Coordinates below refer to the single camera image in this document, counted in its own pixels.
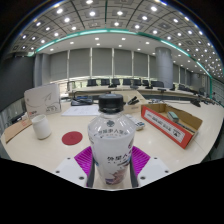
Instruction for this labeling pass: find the small open white box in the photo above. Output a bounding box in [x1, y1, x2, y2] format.
[111, 89, 148, 114]

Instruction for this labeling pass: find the group of ceiling lights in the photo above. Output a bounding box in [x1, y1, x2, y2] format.
[11, 0, 224, 81]

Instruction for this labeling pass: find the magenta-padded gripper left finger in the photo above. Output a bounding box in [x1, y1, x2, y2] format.
[53, 145, 96, 189]

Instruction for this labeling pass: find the black desk telephone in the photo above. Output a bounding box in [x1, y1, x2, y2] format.
[70, 95, 94, 107]

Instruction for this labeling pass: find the row of black office chairs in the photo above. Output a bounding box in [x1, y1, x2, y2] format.
[85, 78, 188, 92]

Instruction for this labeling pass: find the white mug with yellow handle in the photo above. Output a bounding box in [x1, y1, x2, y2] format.
[30, 114, 53, 140]

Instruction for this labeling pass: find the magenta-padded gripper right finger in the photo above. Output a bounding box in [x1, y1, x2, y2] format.
[128, 145, 173, 188]

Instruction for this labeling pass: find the white copy paper box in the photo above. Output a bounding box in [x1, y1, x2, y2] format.
[23, 83, 63, 118]

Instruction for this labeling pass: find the flat round red coaster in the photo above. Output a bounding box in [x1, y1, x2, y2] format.
[61, 130, 84, 146]

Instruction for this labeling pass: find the clear plastic water bottle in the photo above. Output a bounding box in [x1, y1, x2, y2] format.
[87, 93, 137, 187]

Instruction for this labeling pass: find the brown paper envelope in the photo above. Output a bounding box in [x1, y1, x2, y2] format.
[2, 118, 33, 144]

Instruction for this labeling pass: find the red-edged open cardboard box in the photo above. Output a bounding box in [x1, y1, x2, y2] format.
[140, 103, 204, 150]

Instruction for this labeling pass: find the white printed paper sheet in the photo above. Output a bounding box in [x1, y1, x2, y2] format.
[61, 104, 101, 117]

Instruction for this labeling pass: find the white remote control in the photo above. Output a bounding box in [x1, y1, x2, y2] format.
[126, 113, 146, 132]

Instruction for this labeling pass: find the grey-green block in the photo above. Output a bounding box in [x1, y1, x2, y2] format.
[166, 110, 180, 123]

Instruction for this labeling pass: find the black stapler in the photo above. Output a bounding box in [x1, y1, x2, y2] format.
[127, 95, 140, 106]

